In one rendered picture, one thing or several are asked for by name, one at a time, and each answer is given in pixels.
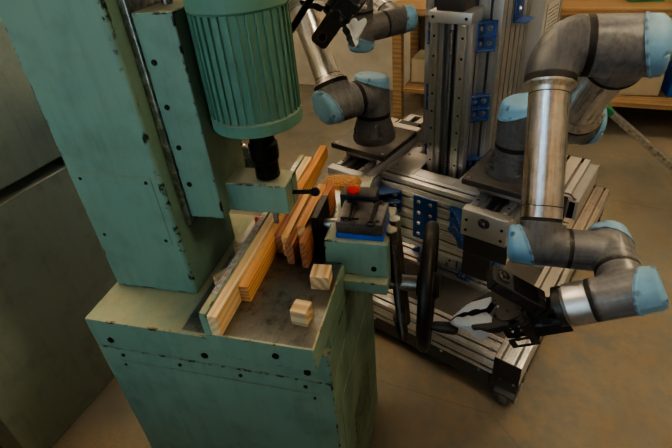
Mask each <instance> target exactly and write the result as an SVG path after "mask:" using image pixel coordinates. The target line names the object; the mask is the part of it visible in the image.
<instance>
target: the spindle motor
mask: <svg viewBox="0 0 672 448"><path fill-rule="evenodd" d="M183 3H184V8H185V11H186V15H187V19H188V23H189V27H190V31H191V36H192V40H193V44H194V48H195V52H196V57H197V61H198V65H199V69H200V73H201V78H202V82H203V86H204V90H205V94H206V99H207V103H208V107H209V111H210V115H211V121H212V125H213V129H214V131H215V132H216V133H217V134H219V135H221V136H224V137H227V138H233V139H257V138H264V137H269V136H273V135H276V134H279V133H282V132H285V131H287V130H289V129H291V128H293V127H294V126H296V125H297V124H298V123H299V122H300V121H301V119H302V117H303V112H302V104H301V97H300V89H299V81H298V73H297V65H296V57H295V49H294V41H293V33H292V25H291V17H290V9H289V1H288V0H183Z"/></svg>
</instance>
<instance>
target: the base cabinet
mask: <svg viewBox="0 0 672 448"><path fill-rule="evenodd" d="M99 347H100V349H101V351H102V353H103V355H104V357H105V359H106V361H107V363H108V364H109V366H110V368H111V370H112V372H113V374H114V376H115V378H116V380H117V382H118V383H119V385H120V387H121V389H122V391H123V393H124V395H125V397H126V399H127V401H128V402H129V404H130V406H131V408H132V410H133V412H134V414H135V416H136V418H137V420H138V422H139V423H140V425H141V427H142V429H143V431H144V433H145V435H146V437H147V439H148V441H149V442H150V444H151V446H152V448H369V447H370V441H371V436H372V431H373V425H374V420H375V415H376V409H377V404H378V394H377V374H376V353H375V333H374V313H373V294H372V293H363V292H358V295H357V298H356V302H355V305H354V309H353V312H352V316H351V319H350V323H349V326H348V330H347V333H346V337H345V340H344V344H343V347H342V351H341V354H340V358H339V361H338V365H337V368H336V372H335V375H334V379H333V382H332V383H331V384H329V383H323V382H317V381H312V380H306V379H300V378H294V377H288V376H282V375H276V374H270V373H264V372H259V371H253V370H247V369H241V368H235V367H229V366H223V365H217V364H212V363H206V362H200V361H194V360H188V359H182V358H176V357H170V356H164V355H159V354H153V353H147V352H141V351H135V350H129V349H123V348H117V347H112V346H106V345H100V344H99Z"/></svg>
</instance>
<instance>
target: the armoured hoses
mask: <svg viewBox="0 0 672 448"><path fill-rule="evenodd" d="M388 220H389V223H390V225H392V226H389V227H387V228H386V235H387V236H389V237H390V252H391V253H390V254H391V278H392V283H393V284H394V285H393V286H395V287H394V288H395V289H393V294H394V302H395V311H396V313H395V314H394V315H393V320H394V324H395V327H396V331H397V334H398V337H399V339H400V340H401V341H406V340H407V339H408V327H407V326H408V325H409V324H410V322H411V317H410V309H409V300H408V299H409V298H408V291H403V290H401V289H400V288H399V287H400V286H401V285H400V284H401V283H402V279H403V278H402V274H405V275H406V271H405V261H404V252H403V244H402V243H403V242H402V233H401V222H400V217H399V216H398V215H392V216H390V217H389V219H388Z"/></svg>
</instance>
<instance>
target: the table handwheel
mask: <svg viewBox="0 0 672 448"><path fill-rule="evenodd" d="M438 248H439V225H438V223H437V222H436V221H429V222H428V223H427V224H426V227H425V231H424V238H423V245H422V254H421V263H420V272H419V273H418V274H417V276H414V275H405V274H402V278H403V279H402V283H401V284H400V285H401V286H400V287H399V288H400V289H401V290H403V291H412V292H416V295H417V296H418V300H417V317H416V346H417V349H418V350H419V351H420V352H422V353H426V352H428V351H429V349H430V346H431V338H432V330H430V322H431V321H433V318H434V307H435V300H436V299H438V298H439V292H440V278H441V276H440V274H439V273H437V265H438Z"/></svg>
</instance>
